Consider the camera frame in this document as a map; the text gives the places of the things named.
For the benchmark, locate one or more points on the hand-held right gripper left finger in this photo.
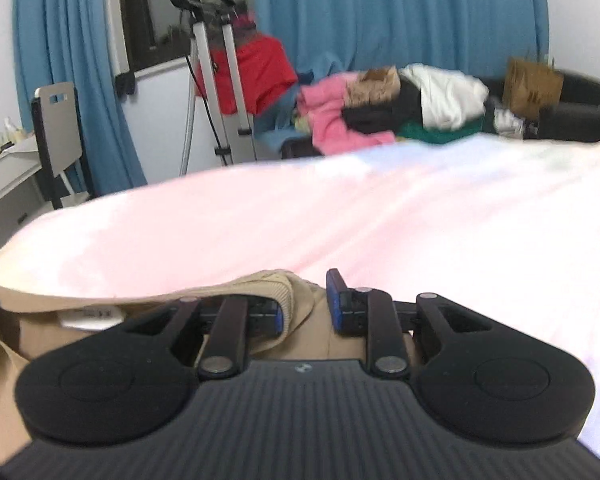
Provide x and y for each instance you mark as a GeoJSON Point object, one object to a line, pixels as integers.
{"type": "Point", "coordinates": [278, 318]}

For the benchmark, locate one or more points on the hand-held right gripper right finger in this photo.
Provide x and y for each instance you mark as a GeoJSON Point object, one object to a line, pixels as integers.
{"type": "Point", "coordinates": [333, 301]}

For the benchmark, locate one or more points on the beige garment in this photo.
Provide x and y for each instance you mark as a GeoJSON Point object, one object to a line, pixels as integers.
{"type": "Point", "coordinates": [5, 385]}

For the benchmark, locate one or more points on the pink garment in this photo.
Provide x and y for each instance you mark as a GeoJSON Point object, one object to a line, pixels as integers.
{"type": "Point", "coordinates": [330, 120]}

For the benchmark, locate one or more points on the blue garment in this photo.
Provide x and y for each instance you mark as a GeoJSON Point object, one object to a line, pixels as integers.
{"type": "Point", "coordinates": [275, 125]}

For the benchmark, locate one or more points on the black garment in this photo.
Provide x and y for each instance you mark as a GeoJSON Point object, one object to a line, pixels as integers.
{"type": "Point", "coordinates": [380, 112]}

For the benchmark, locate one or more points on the green garment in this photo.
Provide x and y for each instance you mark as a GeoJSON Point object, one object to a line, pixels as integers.
{"type": "Point", "coordinates": [445, 134]}

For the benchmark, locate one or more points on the white garment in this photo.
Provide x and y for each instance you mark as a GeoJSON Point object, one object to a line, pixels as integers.
{"type": "Point", "coordinates": [450, 95]}

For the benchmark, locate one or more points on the red garment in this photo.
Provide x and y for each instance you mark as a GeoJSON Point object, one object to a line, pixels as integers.
{"type": "Point", "coordinates": [260, 75]}

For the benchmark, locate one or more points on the silver plastic bag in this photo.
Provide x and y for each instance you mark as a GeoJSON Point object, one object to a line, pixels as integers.
{"type": "Point", "coordinates": [509, 122]}

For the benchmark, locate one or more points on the silver tripod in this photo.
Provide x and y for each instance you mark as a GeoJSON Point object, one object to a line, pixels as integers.
{"type": "Point", "coordinates": [232, 65]}

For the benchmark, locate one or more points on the grey chair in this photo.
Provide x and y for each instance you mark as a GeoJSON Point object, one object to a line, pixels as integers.
{"type": "Point", "coordinates": [57, 130]}

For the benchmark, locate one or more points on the large brown paper bag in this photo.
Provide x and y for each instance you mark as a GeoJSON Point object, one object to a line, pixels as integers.
{"type": "Point", "coordinates": [530, 87]}

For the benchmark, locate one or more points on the blue curtain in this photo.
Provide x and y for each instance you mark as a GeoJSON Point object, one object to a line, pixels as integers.
{"type": "Point", "coordinates": [405, 10]}
{"type": "Point", "coordinates": [70, 35]}

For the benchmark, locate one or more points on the grey desk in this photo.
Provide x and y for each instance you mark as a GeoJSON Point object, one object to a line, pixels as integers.
{"type": "Point", "coordinates": [5, 180]}

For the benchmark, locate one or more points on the black sofa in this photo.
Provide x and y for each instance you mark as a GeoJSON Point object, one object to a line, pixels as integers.
{"type": "Point", "coordinates": [580, 110]}

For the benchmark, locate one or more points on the white bottle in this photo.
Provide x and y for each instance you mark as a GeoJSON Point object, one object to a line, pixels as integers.
{"type": "Point", "coordinates": [11, 132]}

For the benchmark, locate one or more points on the dark window frame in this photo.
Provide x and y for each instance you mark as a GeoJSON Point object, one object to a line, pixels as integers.
{"type": "Point", "coordinates": [140, 15]}

